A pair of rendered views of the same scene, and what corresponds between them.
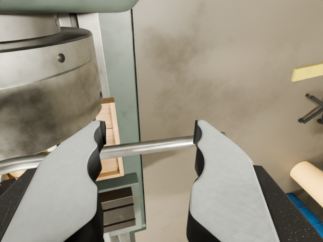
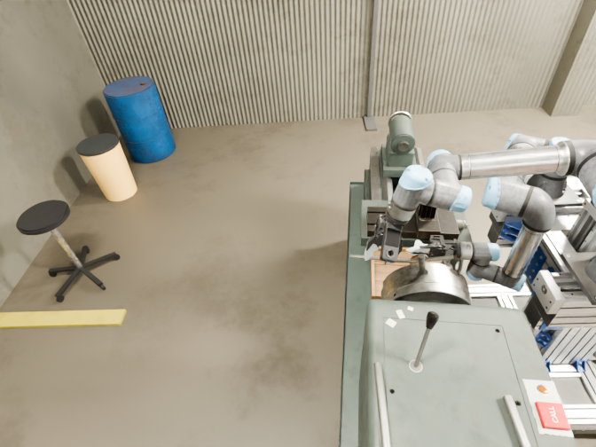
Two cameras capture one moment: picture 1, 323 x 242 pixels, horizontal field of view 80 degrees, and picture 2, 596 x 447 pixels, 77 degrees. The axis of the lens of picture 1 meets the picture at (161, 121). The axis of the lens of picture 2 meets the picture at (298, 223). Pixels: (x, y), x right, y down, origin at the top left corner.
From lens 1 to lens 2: 113 cm
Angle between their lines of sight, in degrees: 15
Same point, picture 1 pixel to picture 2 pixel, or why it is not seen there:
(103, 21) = not seen: hidden behind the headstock
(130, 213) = (371, 217)
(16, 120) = (411, 275)
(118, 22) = (354, 373)
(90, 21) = not seen: hidden behind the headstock
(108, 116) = (377, 288)
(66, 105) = (396, 279)
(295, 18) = (114, 387)
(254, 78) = (180, 322)
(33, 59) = (402, 292)
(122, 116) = (360, 296)
